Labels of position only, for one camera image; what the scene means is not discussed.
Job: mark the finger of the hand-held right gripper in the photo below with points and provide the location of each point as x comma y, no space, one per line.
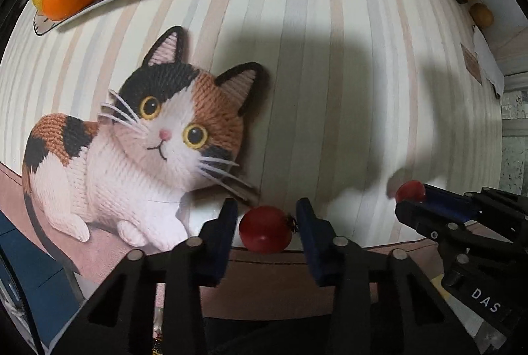
429,221
453,200

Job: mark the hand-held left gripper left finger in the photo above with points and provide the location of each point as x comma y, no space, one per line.
225,239

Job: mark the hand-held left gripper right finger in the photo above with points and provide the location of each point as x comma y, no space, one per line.
311,243

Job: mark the red cherry tomato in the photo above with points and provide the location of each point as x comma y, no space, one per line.
264,229
410,191

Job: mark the brown mat label tag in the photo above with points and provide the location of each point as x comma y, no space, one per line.
471,64

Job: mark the white folded paper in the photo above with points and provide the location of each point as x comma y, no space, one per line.
489,58

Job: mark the striped cat print table mat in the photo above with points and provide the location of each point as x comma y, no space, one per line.
330,70

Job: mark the brown kiwi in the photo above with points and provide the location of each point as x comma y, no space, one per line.
481,14

